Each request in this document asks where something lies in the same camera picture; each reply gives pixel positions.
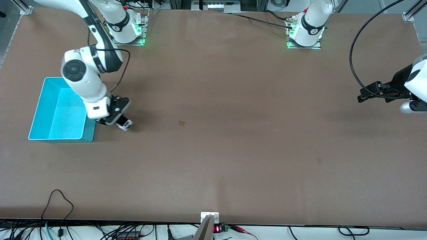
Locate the cyan plastic storage bin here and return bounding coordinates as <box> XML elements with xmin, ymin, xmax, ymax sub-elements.
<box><xmin>28</xmin><ymin>77</ymin><xmax>98</xmax><ymax>143</ymax></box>

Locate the lit electronics box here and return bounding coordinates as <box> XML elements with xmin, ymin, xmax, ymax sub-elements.
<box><xmin>192</xmin><ymin>0</ymin><xmax>241</xmax><ymax>11</ymax></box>

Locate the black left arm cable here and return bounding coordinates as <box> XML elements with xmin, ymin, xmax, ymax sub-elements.
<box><xmin>349</xmin><ymin>0</ymin><xmax>411</xmax><ymax>99</ymax></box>

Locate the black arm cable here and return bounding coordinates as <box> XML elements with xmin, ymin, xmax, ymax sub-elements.
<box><xmin>349</xmin><ymin>0</ymin><xmax>411</xmax><ymax>99</ymax></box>
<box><xmin>87</xmin><ymin>28</ymin><xmax>130</xmax><ymax>94</ymax></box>

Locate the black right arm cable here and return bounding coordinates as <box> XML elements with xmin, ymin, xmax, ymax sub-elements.
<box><xmin>87</xmin><ymin>28</ymin><xmax>130</xmax><ymax>94</ymax></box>

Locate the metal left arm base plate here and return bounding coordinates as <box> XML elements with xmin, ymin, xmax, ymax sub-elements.
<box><xmin>286</xmin><ymin>17</ymin><xmax>322</xmax><ymax>50</ymax></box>

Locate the aluminium table corner bracket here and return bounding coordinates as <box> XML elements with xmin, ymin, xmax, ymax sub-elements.
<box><xmin>12</xmin><ymin>0</ymin><xmax>34</xmax><ymax>15</ymax></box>
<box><xmin>402</xmin><ymin>0</ymin><xmax>425</xmax><ymax>23</ymax></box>

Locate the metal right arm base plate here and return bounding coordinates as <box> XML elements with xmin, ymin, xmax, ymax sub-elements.
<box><xmin>110</xmin><ymin>10</ymin><xmax>149</xmax><ymax>46</ymax></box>

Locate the thin black looped cable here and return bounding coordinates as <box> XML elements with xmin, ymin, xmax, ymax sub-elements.
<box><xmin>41</xmin><ymin>189</ymin><xmax>74</xmax><ymax>238</ymax></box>

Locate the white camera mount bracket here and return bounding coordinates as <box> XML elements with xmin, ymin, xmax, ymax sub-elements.
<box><xmin>200</xmin><ymin>212</ymin><xmax>220</xmax><ymax>224</ymax></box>

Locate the long black tabletop cable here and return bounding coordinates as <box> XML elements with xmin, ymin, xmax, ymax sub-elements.
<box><xmin>219</xmin><ymin>10</ymin><xmax>294</xmax><ymax>29</ymax></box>

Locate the black coiled cable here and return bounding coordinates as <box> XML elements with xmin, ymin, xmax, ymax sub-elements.
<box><xmin>338</xmin><ymin>226</ymin><xmax>370</xmax><ymax>236</ymax></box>

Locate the grey metal mount bar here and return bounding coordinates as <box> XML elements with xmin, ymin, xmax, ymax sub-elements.
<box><xmin>192</xmin><ymin>214</ymin><xmax>215</xmax><ymax>240</ymax></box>

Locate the red clip lead wire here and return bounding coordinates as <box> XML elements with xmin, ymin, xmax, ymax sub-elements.
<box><xmin>230</xmin><ymin>225</ymin><xmax>259</xmax><ymax>240</ymax></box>

